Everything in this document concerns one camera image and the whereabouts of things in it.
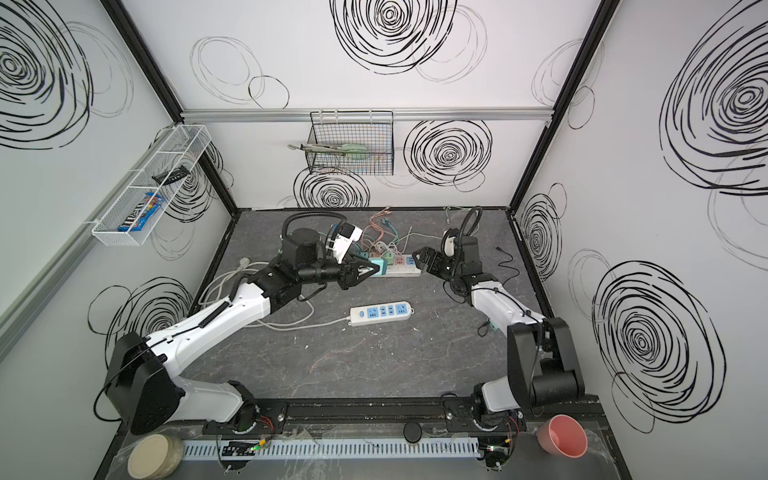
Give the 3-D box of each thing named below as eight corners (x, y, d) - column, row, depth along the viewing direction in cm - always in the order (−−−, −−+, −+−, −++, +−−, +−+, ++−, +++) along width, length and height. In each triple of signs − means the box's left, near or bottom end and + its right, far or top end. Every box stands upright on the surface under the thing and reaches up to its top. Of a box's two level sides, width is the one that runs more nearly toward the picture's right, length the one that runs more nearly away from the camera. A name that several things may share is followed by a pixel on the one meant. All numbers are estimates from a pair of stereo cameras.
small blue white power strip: (349, 326, 91) (348, 321, 89) (349, 312, 94) (348, 307, 92) (412, 318, 93) (413, 314, 90) (410, 305, 96) (411, 300, 93)
